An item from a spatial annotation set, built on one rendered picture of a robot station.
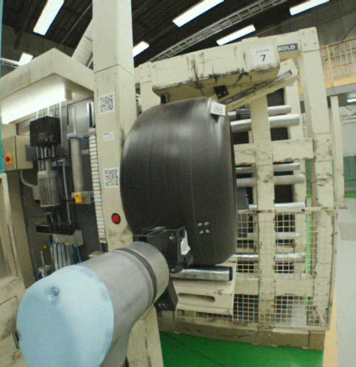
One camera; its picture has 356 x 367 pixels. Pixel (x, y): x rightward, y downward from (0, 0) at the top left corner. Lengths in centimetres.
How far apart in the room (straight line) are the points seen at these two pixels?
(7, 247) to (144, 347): 69
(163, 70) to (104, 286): 99
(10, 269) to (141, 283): 72
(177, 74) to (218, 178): 69
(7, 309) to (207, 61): 125
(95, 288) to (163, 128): 41
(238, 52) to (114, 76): 55
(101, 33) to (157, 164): 68
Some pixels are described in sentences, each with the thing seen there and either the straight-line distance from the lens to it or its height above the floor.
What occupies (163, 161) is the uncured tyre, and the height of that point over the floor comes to 125.
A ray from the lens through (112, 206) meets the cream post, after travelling 79.
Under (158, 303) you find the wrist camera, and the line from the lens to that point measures 41.
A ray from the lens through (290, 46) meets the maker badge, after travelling 142.
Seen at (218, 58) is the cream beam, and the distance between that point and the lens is 102.
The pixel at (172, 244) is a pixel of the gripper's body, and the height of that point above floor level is 109.
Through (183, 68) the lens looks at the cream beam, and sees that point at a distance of 104.
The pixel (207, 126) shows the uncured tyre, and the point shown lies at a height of 132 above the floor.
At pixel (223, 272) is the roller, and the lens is 63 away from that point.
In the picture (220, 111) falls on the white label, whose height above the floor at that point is 137.
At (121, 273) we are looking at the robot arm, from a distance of 22.
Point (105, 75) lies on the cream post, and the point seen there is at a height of 163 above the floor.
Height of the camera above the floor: 122
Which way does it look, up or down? 3 degrees down
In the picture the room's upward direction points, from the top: 5 degrees counter-clockwise
